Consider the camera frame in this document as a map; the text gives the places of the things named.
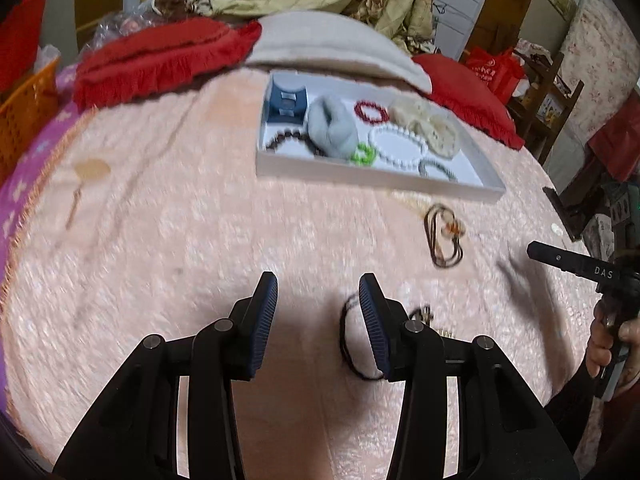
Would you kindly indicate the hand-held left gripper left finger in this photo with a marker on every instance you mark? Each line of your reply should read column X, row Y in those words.
column 262, row 320

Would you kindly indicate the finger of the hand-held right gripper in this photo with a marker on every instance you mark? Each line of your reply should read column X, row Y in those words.
column 565, row 261

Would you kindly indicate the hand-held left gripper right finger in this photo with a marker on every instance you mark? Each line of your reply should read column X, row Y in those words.
column 370, row 320

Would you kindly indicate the white shallow box tray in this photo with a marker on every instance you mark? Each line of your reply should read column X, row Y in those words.
column 350, row 175

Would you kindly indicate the grey cloth pouch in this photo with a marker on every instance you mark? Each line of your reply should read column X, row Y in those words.
column 332, row 130

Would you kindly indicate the blue jewelry box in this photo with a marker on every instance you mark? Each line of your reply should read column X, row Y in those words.
column 280, row 110

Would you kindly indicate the person's right forearm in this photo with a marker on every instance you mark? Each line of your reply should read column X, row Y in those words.
column 575, row 410

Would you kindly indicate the person's right hand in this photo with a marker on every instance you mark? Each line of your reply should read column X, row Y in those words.
column 595, row 345

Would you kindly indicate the dark wooden stand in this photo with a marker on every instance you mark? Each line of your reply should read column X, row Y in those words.
column 575, row 210

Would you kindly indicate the red cloth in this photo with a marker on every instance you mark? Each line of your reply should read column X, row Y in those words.
column 620, row 140

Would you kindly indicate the pink floral mattress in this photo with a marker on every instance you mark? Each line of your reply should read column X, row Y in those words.
column 600, row 60

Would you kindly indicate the wooden chair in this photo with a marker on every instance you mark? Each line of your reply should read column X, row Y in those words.
column 550, row 75

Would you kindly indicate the red paper bag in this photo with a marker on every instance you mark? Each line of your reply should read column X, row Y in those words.
column 492, row 72

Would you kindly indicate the red fringed pillow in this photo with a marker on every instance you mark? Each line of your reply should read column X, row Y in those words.
column 460, row 90

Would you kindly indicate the purple floral bed sheet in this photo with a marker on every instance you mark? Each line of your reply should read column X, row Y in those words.
column 15, row 210

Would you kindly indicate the beige cushion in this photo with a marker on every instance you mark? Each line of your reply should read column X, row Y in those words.
column 325, row 45

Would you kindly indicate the red ruffled pillow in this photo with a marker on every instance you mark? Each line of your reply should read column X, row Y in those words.
column 150, row 60

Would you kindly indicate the orange plastic basket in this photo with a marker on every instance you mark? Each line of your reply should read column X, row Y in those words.
column 25, row 110

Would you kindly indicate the clear plastic bag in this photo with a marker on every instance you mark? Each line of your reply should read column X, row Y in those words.
column 115, row 27

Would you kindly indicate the white plastic bag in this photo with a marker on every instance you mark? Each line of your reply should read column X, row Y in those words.
column 47, row 55

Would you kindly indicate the red flat lid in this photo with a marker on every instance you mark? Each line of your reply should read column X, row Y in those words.
column 20, row 35

